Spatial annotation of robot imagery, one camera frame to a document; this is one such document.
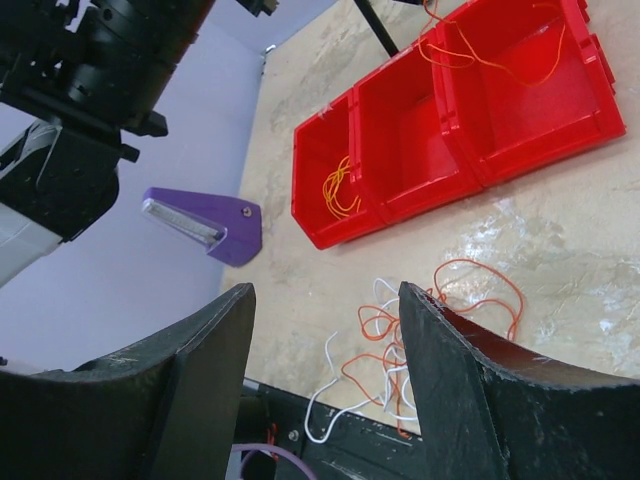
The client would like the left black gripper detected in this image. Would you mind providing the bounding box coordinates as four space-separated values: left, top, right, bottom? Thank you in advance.
236 0 279 17

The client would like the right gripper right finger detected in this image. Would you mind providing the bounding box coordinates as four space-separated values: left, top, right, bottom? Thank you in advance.
399 283 639 479

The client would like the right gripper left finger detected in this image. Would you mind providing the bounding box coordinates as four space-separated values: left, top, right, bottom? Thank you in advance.
1 283 256 479

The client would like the orange thin cable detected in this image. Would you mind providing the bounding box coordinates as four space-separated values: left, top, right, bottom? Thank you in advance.
340 258 527 441
417 0 569 89

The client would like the yellow thin cable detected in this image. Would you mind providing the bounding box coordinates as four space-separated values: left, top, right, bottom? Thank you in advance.
322 153 362 221

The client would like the red three-compartment bin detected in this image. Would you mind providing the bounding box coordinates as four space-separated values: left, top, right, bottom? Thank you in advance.
292 1 626 249

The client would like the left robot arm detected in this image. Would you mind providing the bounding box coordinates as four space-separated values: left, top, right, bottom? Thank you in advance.
1 0 214 282

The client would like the black music stand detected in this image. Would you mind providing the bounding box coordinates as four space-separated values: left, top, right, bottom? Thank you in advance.
354 0 399 57

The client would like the purple metronome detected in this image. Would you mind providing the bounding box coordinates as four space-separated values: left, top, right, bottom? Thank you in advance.
142 187 262 267

